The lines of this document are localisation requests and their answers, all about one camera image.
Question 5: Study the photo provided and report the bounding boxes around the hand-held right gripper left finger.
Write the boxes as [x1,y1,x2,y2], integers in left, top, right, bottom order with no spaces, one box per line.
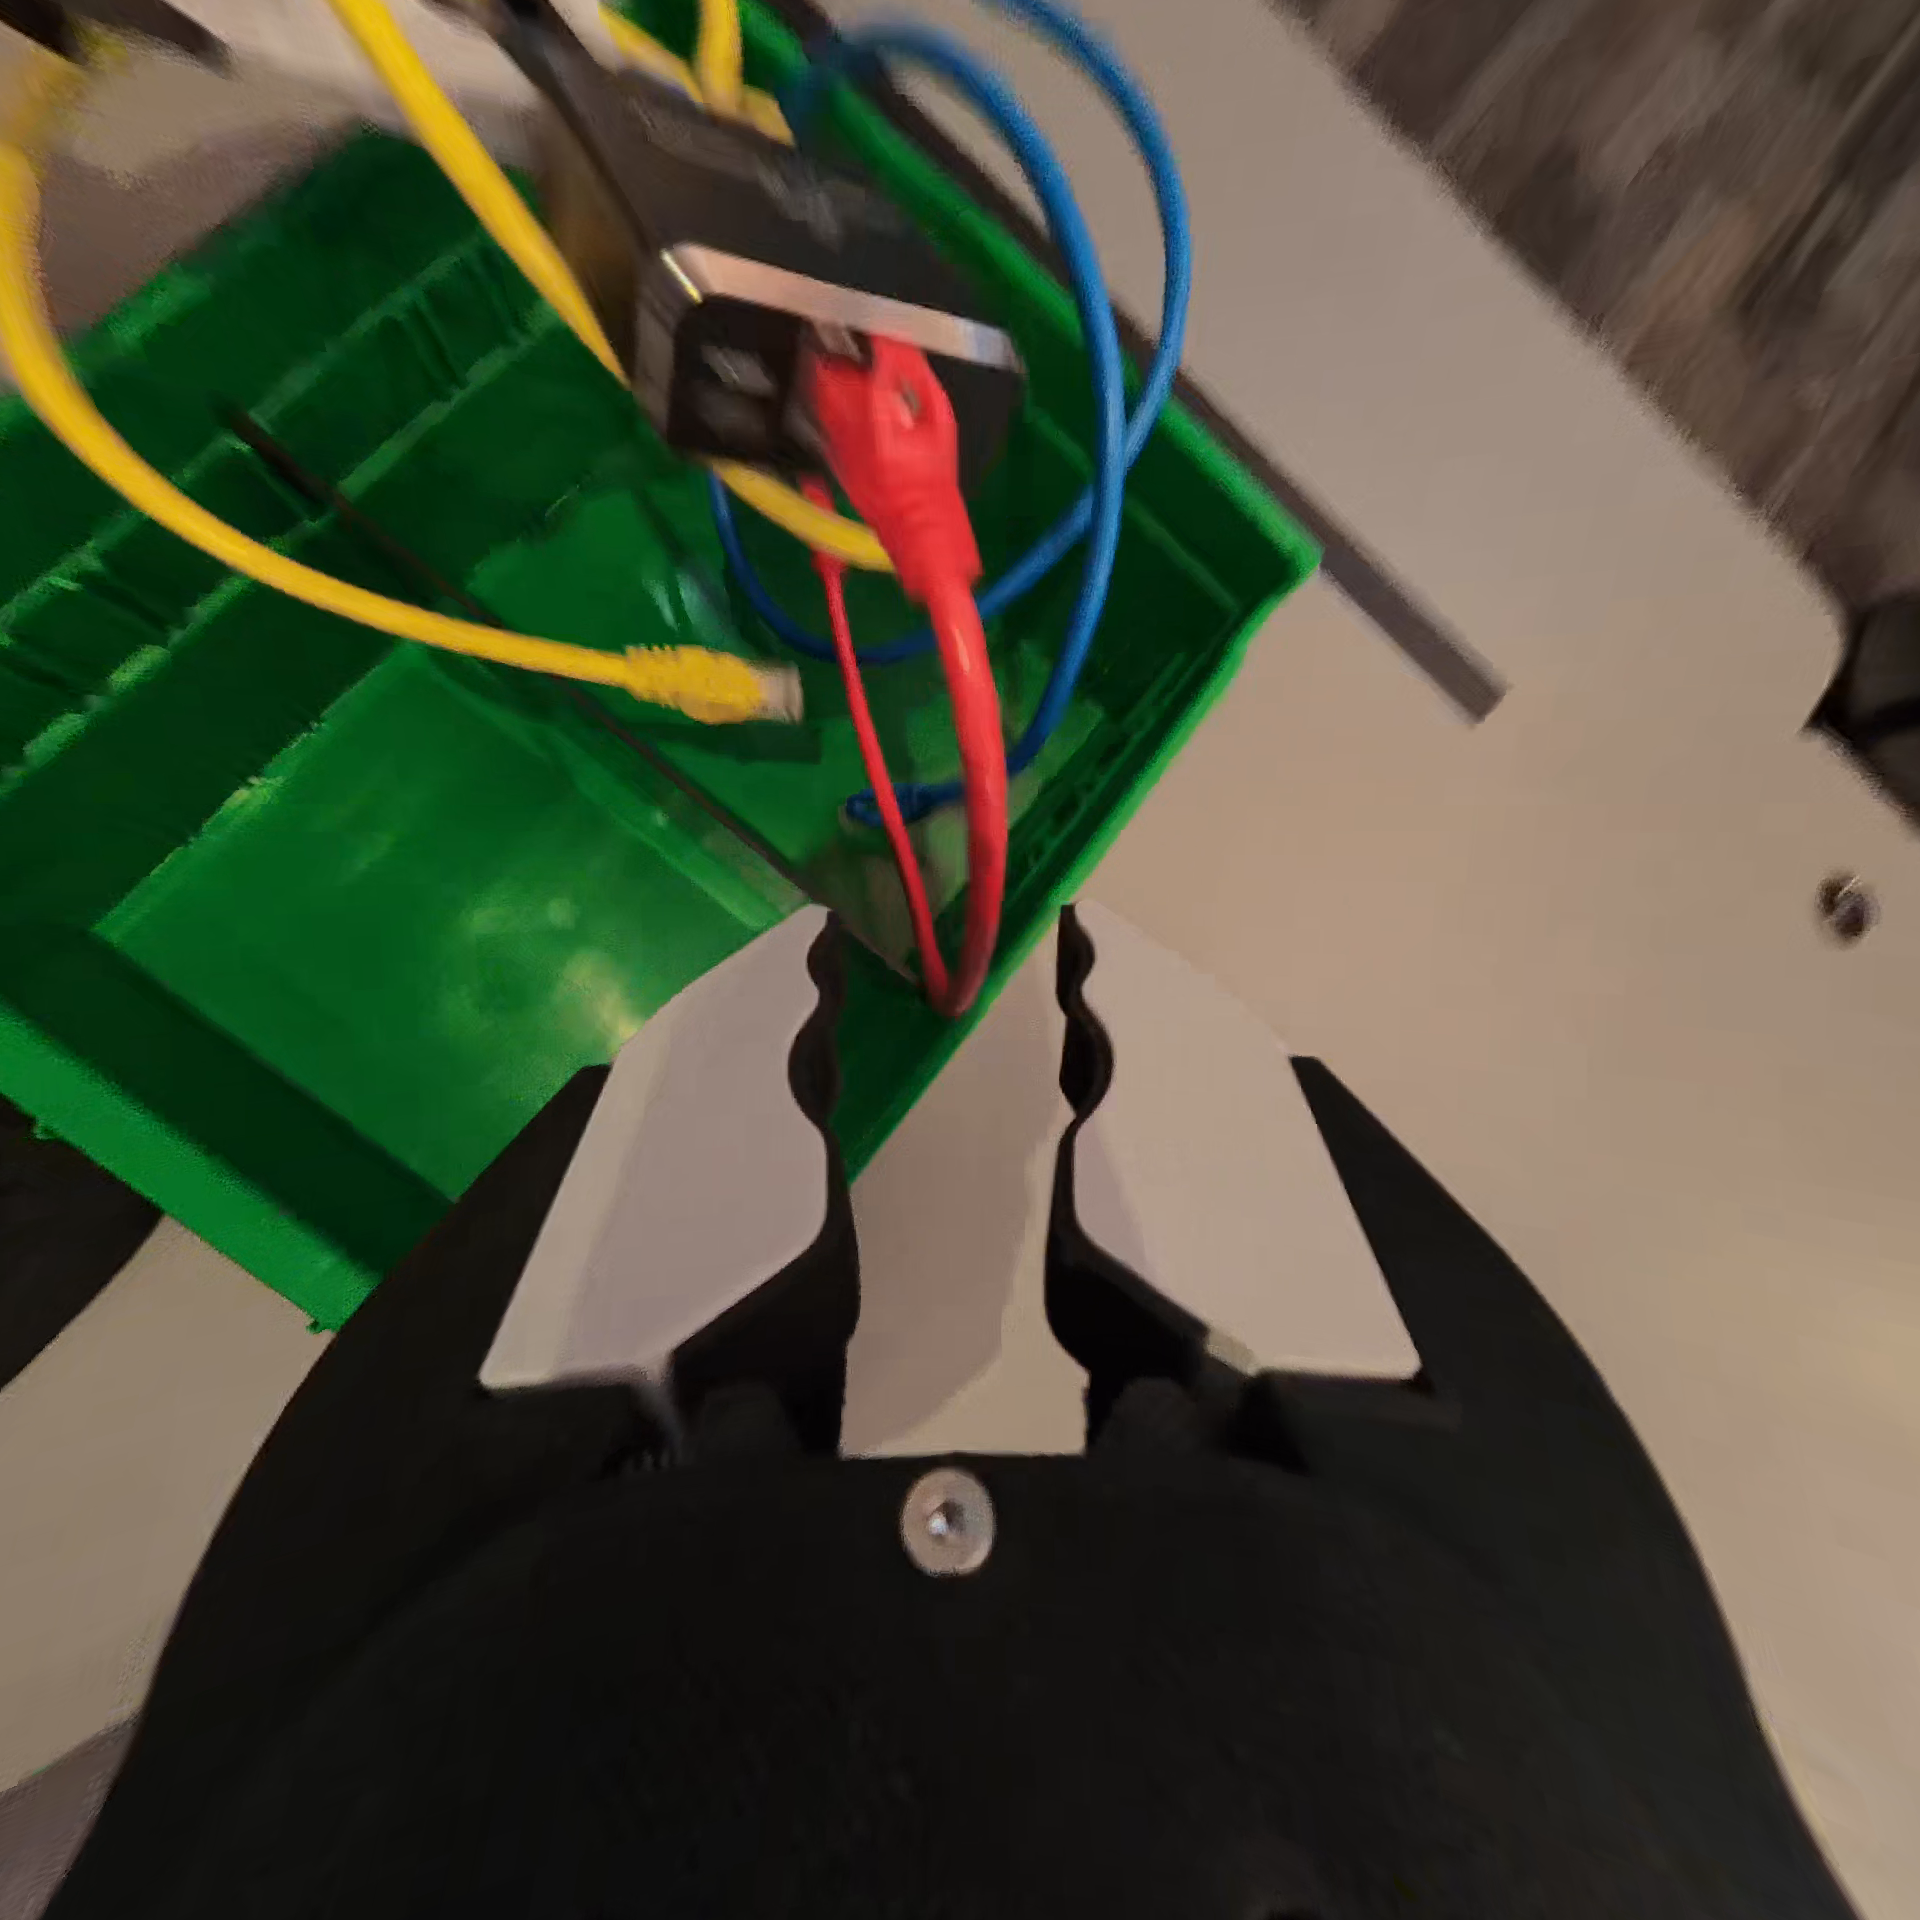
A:
[478,904,864,1391]

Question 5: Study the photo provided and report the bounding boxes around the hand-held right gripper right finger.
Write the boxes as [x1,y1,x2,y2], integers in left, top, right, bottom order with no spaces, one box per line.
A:
[1044,901,1422,1384]

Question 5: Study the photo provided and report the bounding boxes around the green plastic bin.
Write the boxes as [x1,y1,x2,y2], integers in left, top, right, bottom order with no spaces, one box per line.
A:
[0,0,1321,1329]

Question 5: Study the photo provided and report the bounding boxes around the yellow ethernet cable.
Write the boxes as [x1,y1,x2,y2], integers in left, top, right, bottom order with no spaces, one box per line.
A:
[0,0,902,730]

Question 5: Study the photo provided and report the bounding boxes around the blue ethernet cable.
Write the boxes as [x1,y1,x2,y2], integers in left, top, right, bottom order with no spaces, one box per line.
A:
[704,0,1192,834]

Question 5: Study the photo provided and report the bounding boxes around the red ethernet cable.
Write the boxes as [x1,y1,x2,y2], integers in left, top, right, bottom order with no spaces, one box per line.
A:
[802,337,1010,1019]

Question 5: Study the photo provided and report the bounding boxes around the black ethernet splitter box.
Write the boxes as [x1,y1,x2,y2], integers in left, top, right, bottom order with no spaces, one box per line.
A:
[509,31,1033,490]

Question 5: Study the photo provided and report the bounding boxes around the black bin divider plate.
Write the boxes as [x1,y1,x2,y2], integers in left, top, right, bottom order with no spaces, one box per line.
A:
[221,408,924,986]

